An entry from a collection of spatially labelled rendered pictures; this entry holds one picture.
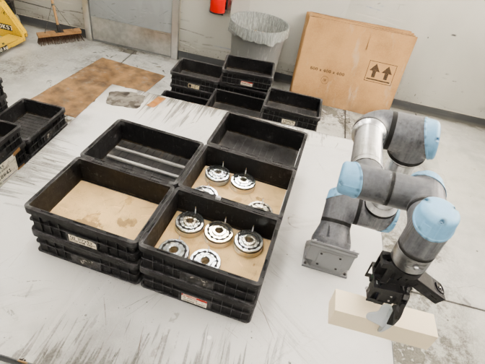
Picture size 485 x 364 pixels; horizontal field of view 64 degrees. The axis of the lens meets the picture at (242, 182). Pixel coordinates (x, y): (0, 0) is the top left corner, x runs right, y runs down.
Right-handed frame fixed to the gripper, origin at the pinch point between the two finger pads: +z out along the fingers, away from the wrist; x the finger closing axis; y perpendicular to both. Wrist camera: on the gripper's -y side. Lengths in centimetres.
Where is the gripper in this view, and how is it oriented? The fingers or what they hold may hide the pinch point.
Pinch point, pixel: (382, 315)
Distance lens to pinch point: 104.0
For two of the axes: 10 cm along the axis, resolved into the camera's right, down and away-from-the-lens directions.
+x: -2.0, 6.2, -7.6
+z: -1.3, 7.5, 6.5
